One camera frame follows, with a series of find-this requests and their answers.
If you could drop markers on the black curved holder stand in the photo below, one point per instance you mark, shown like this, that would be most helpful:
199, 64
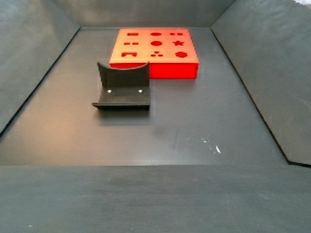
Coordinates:
124, 87

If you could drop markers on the red shape-sorting block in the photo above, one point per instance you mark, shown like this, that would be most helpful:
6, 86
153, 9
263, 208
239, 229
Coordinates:
165, 48

